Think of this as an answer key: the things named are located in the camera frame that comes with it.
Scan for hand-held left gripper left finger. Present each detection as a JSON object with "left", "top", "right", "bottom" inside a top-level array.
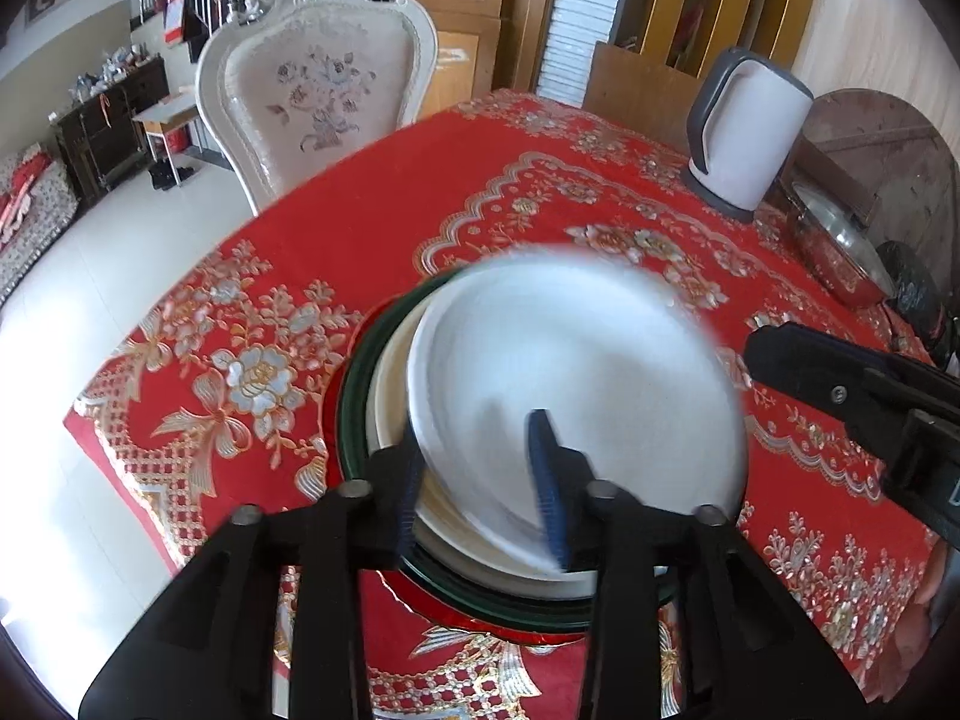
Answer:
[{"left": 79, "top": 441, "right": 428, "bottom": 720}]

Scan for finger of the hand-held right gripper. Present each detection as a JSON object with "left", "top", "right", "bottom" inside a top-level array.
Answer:
[{"left": 745, "top": 321, "right": 890, "bottom": 430}]

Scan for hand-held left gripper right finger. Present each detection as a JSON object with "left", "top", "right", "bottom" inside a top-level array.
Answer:
[{"left": 525, "top": 409, "right": 871, "bottom": 720}]

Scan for green plastic bowl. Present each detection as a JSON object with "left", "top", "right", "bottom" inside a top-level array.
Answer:
[{"left": 335, "top": 270, "right": 683, "bottom": 635}]

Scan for cream plastic plate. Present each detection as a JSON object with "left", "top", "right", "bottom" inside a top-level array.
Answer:
[{"left": 365, "top": 277, "right": 680, "bottom": 602}]

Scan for white foam bowl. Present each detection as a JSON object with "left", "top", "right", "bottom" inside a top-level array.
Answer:
[{"left": 405, "top": 244, "right": 751, "bottom": 582}]

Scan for person's right hand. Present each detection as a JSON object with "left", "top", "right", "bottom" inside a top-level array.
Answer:
[{"left": 874, "top": 532, "right": 960, "bottom": 698}]

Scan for steel pot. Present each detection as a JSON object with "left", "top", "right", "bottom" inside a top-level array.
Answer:
[{"left": 784, "top": 180, "right": 897, "bottom": 308}]

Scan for black plastic bag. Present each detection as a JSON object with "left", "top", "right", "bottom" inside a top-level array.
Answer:
[{"left": 874, "top": 240, "right": 960, "bottom": 368}]

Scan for glass pot lid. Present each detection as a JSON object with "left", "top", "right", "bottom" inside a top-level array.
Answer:
[{"left": 787, "top": 181, "right": 893, "bottom": 293}]

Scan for white electric kettle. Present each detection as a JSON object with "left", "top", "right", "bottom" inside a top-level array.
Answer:
[{"left": 681, "top": 47, "right": 815, "bottom": 222}]

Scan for round wooden tabletop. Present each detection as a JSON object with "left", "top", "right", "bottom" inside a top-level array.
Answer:
[{"left": 780, "top": 90, "right": 957, "bottom": 316}]

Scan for red floral tablecloth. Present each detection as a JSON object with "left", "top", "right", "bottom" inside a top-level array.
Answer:
[{"left": 64, "top": 88, "right": 960, "bottom": 720}]

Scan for brown wooden board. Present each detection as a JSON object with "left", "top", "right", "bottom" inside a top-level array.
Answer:
[{"left": 583, "top": 41, "right": 710, "bottom": 117}]

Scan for white louvered door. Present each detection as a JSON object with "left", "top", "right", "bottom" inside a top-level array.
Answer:
[{"left": 536, "top": 0, "right": 638, "bottom": 106}]

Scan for ornate white chair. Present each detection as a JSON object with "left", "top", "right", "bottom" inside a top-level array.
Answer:
[{"left": 193, "top": 0, "right": 440, "bottom": 215}]

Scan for floral covered sofa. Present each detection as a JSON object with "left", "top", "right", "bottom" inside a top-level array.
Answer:
[{"left": 0, "top": 142, "right": 82, "bottom": 301}]

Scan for small desk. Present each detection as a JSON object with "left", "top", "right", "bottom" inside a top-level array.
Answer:
[{"left": 133, "top": 94, "right": 202, "bottom": 185}]

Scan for wooden cabinet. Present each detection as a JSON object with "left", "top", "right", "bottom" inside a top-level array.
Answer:
[{"left": 390, "top": 0, "right": 518, "bottom": 102}]

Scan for dark wooden sideboard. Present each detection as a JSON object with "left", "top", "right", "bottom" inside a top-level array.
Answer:
[{"left": 51, "top": 56, "right": 172, "bottom": 203}]

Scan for red cloth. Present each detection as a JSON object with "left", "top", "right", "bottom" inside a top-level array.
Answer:
[{"left": 0, "top": 154, "right": 53, "bottom": 241}]

